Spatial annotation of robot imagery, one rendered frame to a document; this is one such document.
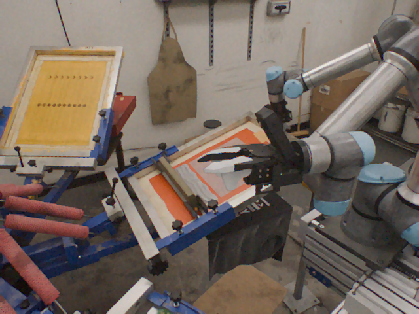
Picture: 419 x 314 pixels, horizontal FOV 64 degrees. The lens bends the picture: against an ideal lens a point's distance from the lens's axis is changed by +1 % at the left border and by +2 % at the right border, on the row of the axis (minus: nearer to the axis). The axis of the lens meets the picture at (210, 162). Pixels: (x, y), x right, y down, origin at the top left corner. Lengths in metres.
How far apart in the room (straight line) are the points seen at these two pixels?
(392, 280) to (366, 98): 0.56
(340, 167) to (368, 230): 0.43
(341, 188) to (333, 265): 0.56
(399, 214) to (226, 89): 3.13
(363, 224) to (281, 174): 0.49
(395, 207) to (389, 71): 0.35
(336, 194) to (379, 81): 0.29
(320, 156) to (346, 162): 0.06
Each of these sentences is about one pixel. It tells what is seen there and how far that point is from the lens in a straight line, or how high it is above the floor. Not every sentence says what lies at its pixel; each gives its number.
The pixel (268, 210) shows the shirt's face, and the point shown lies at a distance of 1.69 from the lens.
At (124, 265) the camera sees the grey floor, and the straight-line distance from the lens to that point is 2.78.
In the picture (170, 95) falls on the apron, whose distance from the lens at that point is 3.56.
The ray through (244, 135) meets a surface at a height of 1.21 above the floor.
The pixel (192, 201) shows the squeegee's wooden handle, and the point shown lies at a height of 1.15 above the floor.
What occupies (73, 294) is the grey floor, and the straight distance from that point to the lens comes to 2.71.
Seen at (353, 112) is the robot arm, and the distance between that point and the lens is 0.87.
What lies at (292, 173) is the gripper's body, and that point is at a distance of 0.69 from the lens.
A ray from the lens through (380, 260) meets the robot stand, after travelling 1.12.
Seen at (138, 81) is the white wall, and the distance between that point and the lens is 3.46.
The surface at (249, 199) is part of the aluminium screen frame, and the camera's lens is 1.39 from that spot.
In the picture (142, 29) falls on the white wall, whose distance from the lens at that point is 3.38.
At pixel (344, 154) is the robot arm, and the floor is 1.67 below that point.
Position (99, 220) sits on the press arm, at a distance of 1.51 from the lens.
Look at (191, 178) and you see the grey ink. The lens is 1.61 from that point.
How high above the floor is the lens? 2.00
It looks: 31 degrees down
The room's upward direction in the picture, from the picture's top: straight up
